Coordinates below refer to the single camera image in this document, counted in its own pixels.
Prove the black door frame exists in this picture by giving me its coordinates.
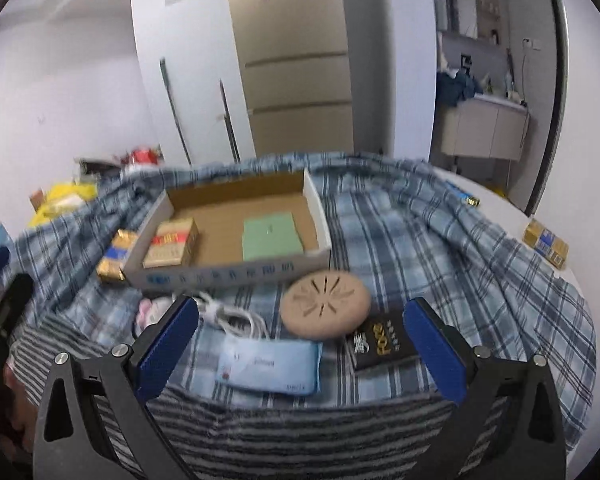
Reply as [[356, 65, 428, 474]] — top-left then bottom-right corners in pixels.
[[525, 0, 571, 216]]

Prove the gold blue carton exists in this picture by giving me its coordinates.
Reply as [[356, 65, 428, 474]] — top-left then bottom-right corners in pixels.
[[524, 219, 557, 252], [545, 240, 570, 268]]

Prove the green flat pack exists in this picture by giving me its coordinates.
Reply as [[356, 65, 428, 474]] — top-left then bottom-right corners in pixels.
[[242, 211, 306, 262]]

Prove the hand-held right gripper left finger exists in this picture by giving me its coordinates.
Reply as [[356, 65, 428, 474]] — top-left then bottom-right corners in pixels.
[[32, 295, 201, 480]]

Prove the grey mop handle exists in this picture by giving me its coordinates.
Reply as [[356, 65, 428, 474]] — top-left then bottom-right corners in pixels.
[[159, 58, 193, 165]]

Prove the gold refrigerator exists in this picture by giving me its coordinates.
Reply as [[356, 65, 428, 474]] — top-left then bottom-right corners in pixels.
[[223, 0, 355, 160]]

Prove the yellow plastic bag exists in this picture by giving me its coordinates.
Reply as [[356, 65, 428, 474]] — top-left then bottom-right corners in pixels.
[[28, 182, 98, 228]]

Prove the light blue tissue pack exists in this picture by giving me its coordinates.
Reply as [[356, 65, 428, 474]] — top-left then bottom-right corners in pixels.
[[215, 336, 323, 395]]

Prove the pink white small object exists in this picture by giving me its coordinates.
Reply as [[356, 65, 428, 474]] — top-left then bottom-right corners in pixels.
[[132, 297, 173, 338]]

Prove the gold blue cigarette pack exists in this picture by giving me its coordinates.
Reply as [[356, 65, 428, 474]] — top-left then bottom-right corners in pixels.
[[96, 229, 141, 285]]

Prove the white charging cable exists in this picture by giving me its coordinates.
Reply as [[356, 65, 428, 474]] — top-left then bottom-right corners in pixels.
[[190, 292, 268, 338]]

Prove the mirror wall cabinet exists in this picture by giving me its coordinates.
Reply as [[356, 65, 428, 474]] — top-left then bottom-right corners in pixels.
[[442, 0, 503, 46]]

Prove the red plastic bag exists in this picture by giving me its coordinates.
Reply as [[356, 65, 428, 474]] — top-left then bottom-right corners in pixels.
[[122, 146, 162, 167]]

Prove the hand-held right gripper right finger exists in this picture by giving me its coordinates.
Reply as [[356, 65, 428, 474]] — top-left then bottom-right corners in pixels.
[[402, 297, 567, 480]]

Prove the shallow cardboard box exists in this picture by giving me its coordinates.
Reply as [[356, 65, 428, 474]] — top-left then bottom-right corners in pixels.
[[121, 167, 332, 293]]

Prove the gold red cigarette pack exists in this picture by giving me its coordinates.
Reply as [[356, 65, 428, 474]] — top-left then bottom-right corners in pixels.
[[142, 217, 200, 268]]

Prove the dark blue clothing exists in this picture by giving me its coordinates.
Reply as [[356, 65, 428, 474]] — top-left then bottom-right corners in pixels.
[[436, 71, 483, 107]]

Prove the round beige slotted disc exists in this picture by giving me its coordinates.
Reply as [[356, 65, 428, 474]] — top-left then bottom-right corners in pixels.
[[280, 270, 372, 339]]

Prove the black gold lettered box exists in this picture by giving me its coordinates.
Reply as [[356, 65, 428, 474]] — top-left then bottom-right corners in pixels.
[[346, 305, 423, 373]]

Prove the beige vanity cabinet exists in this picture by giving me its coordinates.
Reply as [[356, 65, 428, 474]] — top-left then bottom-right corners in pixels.
[[439, 95, 531, 163]]

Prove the blue plaid cloth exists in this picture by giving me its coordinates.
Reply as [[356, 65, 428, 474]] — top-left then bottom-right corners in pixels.
[[12, 151, 597, 451]]

